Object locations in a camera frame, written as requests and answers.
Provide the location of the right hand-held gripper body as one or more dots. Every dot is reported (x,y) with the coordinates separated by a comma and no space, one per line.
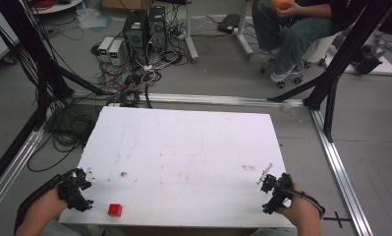
(278,193)

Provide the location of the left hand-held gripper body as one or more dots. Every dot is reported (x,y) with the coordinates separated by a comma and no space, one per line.
(73,193)

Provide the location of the person's right hand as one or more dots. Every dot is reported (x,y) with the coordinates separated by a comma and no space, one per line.
(300,208)

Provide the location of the person's left hand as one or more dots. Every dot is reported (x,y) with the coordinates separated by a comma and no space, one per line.
(47,206)

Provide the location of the red cube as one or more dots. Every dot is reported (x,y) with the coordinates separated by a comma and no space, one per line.
(115,209)

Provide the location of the black tape cross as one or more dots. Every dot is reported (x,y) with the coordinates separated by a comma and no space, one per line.
(337,219)

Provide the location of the white power strip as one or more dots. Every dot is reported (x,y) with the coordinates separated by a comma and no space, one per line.
(148,68)

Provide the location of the white power supply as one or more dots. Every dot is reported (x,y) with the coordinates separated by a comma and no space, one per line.
(105,47)
(117,52)

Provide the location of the white wheeled chair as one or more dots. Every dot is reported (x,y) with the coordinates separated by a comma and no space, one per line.
(318,49)

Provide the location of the white desk leg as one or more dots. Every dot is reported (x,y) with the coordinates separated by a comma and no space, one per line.
(191,36)
(244,36)

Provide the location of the black device on white board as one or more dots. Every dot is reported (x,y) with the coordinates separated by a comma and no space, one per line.
(367,64)

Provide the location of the large black computer tower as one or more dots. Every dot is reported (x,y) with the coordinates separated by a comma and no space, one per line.
(135,32)

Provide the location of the black flat box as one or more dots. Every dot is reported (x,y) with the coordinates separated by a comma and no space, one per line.
(229,23)

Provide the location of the clear plastic bag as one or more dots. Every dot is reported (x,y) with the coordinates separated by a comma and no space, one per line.
(92,18)

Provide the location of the slim black computer tower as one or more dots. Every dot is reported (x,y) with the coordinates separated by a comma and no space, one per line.
(157,28)

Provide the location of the white round table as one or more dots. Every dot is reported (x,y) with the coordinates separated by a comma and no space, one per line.
(57,7)

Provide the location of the orange ball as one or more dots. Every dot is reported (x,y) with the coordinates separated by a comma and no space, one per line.
(282,4)

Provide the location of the aluminium frame rail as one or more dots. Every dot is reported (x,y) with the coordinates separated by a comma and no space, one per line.
(339,170)
(216,99)
(13,167)

